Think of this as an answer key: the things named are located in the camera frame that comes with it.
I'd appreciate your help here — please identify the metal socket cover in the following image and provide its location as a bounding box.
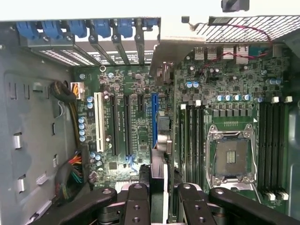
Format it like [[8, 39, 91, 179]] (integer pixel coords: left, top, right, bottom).
[[225, 181, 257, 195]]

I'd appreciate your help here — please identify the CPU socket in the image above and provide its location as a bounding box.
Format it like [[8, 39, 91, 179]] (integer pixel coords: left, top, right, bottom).
[[205, 123, 258, 188]]

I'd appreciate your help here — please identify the black RAM slot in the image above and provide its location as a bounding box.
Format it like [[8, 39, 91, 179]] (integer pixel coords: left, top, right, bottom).
[[266, 99, 274, 201], [180, 104, 188, 187], [271, 96, 281, 201], [199, 105, 206, 188], [280, 95, 293, 201], [187, 105, 194, 186], [259, 99, 267, 200], [193, 100, 201, 187]]

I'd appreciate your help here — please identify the long black expansion slot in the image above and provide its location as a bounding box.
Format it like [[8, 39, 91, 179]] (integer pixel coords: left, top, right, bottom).
[[111, 94, 118, 157], [123, 94, 132, 157]]

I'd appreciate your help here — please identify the blue expansion slot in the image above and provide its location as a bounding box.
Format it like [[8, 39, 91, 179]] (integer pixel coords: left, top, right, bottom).
[[151, 93, 159, 150]]

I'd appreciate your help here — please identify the white expansion slot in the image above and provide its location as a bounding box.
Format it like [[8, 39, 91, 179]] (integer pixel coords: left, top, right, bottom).
[[93, 91, 105, 152]]

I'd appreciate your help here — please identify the short black expansion slot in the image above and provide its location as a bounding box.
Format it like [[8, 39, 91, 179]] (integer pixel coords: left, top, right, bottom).
[[137, 94, 145, 112]]

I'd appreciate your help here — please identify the open black PC case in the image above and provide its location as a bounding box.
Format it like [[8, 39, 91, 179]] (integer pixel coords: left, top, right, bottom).
[[0, 15, 300, 225]]

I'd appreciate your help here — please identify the green motherboard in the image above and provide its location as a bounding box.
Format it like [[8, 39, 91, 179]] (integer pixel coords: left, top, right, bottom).
[[70, 44, 291, 211]]

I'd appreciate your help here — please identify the white power connector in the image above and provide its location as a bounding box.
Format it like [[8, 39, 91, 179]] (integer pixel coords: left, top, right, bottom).
[[69, 81, 85, 100]]

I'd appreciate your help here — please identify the silver USB port block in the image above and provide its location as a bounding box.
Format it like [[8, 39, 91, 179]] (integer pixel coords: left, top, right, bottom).
[[194, 46, 218, 60]]

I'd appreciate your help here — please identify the silver network port block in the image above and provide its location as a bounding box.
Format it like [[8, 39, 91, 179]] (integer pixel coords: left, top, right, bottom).
[[222, 45, 249, 65]]

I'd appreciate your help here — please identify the blue video port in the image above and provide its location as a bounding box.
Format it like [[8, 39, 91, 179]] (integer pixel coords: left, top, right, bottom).
[[249, 45, 270, 58]]

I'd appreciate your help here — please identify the blue card latch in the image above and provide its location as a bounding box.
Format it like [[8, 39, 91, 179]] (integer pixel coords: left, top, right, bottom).
[[93, 19, 111, 38], [41, 20, 63, 41], [116, 18, 135, 38], [15, 20, 39, 42], [142, 18, 161, 31], [67, 20, 87, 38]]

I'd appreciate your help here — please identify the coloured power wire bundle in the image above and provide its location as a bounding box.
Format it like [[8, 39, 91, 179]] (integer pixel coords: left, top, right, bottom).
[[55, 150, 84, 207]]

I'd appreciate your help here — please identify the black sleeved cable bundle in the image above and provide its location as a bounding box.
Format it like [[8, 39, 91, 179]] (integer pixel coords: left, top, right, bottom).
[[48, 82, 79, 150]]

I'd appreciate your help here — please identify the red and black fan wire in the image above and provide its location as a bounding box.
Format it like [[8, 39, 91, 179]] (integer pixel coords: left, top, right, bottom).
[[188, 23, 275, 75]]

